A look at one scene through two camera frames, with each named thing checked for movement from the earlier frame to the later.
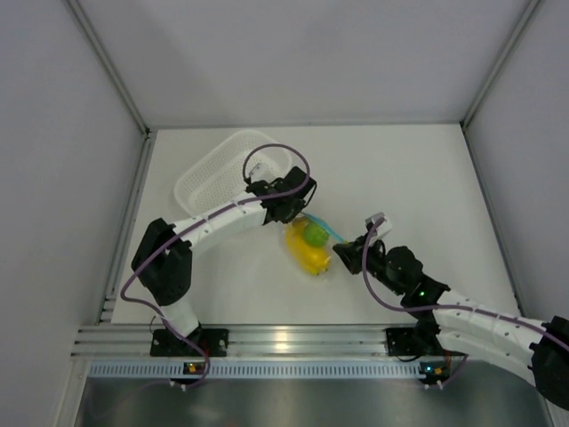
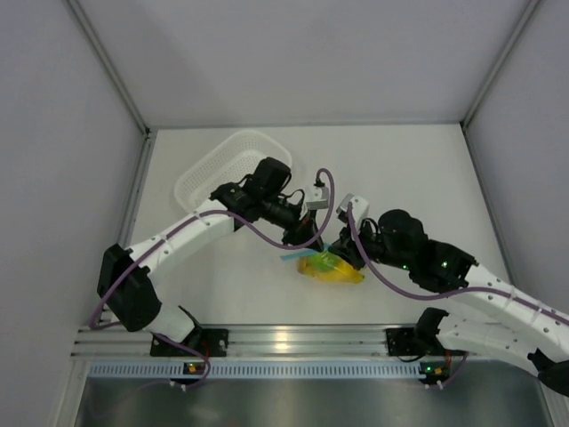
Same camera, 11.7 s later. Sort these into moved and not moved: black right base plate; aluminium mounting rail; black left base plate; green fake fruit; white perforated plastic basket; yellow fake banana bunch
Moved: green fake fruit; yellow fake banana bunch
Not moved: white perforated plastic basket; black right base plate; black left base plate; aluminium mounting rail
